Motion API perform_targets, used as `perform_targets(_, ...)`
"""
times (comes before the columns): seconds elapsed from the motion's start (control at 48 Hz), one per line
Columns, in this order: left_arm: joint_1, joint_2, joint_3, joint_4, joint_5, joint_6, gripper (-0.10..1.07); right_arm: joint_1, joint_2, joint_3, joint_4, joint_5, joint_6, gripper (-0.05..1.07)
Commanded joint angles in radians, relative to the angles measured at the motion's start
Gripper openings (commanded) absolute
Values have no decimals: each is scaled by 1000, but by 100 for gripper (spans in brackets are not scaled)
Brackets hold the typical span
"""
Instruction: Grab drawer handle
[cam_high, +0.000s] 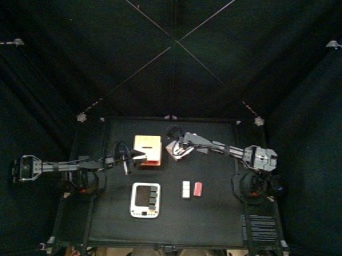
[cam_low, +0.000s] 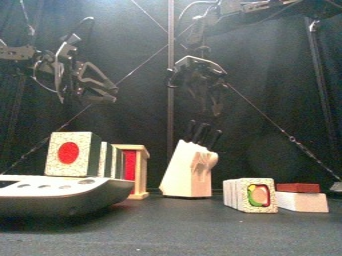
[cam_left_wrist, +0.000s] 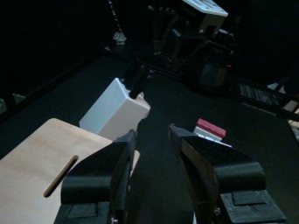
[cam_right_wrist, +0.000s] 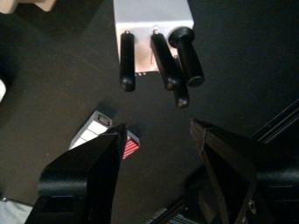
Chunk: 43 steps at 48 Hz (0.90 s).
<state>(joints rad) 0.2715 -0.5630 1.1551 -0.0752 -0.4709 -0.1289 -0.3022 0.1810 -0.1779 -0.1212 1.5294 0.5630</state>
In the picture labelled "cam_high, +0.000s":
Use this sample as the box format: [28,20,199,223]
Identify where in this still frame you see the white rectangular block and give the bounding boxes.
[181,180,193,200]

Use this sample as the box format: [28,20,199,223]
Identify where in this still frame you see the red rectangular block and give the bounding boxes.
[193,181,205,198]

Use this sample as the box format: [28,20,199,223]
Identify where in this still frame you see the white tray with grey blocks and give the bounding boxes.
[129,181,163,220]

